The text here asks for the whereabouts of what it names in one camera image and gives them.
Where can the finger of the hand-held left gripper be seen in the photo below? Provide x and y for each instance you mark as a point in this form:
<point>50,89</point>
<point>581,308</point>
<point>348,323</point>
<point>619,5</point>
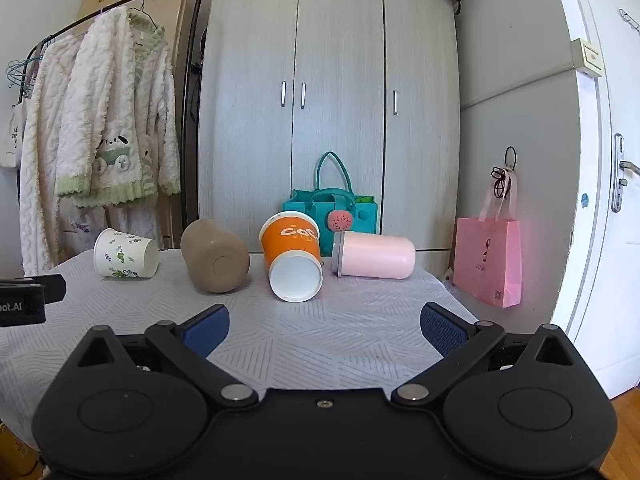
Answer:
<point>54,287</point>

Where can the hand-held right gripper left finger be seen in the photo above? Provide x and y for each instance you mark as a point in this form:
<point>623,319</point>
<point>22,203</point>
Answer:
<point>205,329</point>

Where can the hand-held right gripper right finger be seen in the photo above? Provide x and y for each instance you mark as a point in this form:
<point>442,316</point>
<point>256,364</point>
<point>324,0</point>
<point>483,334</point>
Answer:
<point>441,330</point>

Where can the orange paper cup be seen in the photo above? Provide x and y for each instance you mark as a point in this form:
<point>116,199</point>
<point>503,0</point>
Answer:
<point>291,245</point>

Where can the white green-print paper cup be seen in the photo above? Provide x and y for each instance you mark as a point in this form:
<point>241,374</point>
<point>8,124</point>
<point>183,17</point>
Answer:
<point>117,255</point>

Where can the brown cup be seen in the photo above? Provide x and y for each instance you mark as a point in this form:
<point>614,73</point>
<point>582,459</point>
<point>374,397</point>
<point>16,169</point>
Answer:
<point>210,250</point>

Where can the pink cup with grey lid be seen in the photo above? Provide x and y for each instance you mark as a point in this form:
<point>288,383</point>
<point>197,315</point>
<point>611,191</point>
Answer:
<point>380,255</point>

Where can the pink paper shopping bag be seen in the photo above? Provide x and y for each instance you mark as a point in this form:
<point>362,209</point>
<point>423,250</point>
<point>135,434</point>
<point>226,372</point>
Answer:
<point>487,260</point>

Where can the white patterned tablecloth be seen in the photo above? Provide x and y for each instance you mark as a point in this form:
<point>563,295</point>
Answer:
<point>310,330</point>

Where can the white fluffy robe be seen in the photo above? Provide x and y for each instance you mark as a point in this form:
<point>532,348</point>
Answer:
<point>42,160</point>

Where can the pink watermelon charm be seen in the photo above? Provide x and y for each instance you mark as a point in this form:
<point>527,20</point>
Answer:
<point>341,220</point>

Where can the white tote bag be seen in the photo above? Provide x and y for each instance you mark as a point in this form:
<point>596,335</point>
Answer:
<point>11,135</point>

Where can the teal felt handbag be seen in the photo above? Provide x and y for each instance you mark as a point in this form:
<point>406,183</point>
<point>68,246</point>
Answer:
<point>305,206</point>

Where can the white door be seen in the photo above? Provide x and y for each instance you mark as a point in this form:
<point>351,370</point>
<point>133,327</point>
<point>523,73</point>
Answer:
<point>600,240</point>

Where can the white green-trim fluffy jacket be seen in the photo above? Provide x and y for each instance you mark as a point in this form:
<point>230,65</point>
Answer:
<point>115,110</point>

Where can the black clothes rack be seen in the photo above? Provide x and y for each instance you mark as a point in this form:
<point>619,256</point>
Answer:
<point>192,60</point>

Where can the grey three-door wardrobe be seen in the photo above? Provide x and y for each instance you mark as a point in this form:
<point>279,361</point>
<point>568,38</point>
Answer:
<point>340,60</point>

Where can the silver door hook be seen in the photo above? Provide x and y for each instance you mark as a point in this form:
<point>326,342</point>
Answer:
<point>629,17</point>

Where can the beige wall box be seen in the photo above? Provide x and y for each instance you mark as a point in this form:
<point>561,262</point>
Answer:
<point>588,57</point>

